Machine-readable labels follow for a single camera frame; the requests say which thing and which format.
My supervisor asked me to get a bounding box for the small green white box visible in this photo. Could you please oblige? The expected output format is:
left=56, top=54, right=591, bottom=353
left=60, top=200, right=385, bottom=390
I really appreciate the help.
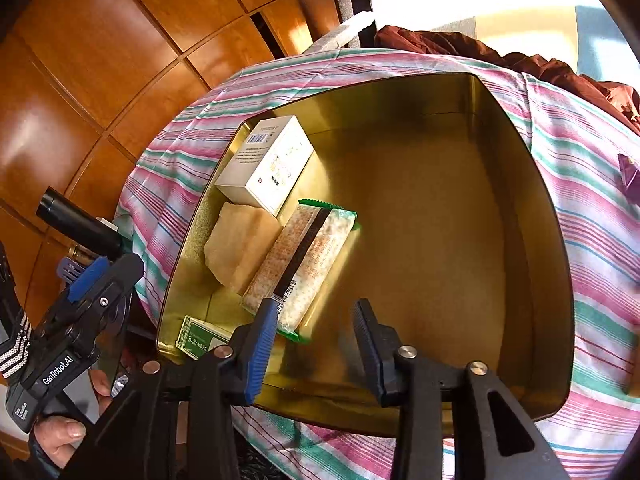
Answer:
left=175, top=315, right=231, bottom=360

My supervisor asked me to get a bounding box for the long wafer biscuit pack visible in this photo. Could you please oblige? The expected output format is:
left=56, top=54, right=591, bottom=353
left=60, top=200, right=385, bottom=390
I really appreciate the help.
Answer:
left=243, top=198, right=357, bottom=342

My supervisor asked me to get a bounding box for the yellow sponge block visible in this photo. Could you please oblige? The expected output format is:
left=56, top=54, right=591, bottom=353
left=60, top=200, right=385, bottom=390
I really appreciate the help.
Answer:
left=204, top=203, right=282, bottom=295

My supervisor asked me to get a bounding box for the white barcode carton box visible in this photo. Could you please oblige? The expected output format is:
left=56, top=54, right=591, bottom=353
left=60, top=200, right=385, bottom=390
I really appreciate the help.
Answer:
left=215, top=115, right=314, bottom=216

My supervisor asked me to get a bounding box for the purple snack packet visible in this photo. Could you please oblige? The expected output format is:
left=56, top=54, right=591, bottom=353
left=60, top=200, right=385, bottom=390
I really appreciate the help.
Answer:
left=617, top=153, right=640, bottom=205

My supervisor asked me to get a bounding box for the person's left hand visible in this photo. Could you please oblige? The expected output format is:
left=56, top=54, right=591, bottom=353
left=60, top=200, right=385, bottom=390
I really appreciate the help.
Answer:
left=32, top=368, right=112, bottom=469

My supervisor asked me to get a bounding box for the gold metal tin box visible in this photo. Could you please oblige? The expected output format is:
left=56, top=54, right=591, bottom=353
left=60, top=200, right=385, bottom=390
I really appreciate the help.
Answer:
left=155, top=71, right=575, bottom=438

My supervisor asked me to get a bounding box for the wooden wardrobe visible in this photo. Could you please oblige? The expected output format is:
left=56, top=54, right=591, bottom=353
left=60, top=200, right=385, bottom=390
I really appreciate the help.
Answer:
left=1, top=0, right=338, bottom=321

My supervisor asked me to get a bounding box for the rust brown blanket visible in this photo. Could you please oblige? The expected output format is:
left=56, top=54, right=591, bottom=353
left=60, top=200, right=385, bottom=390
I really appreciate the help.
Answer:
left=374, top=25, right=639, bottom=134

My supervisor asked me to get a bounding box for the tricolour foam headboard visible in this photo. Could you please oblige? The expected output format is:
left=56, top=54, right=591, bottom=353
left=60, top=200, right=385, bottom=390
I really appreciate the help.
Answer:
left=370, top=0, right=639, bottom=87

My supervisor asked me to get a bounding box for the white bed rail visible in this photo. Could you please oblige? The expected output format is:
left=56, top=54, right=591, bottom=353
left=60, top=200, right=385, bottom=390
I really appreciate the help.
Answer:
left=303, top=11, right=375, bottom=54

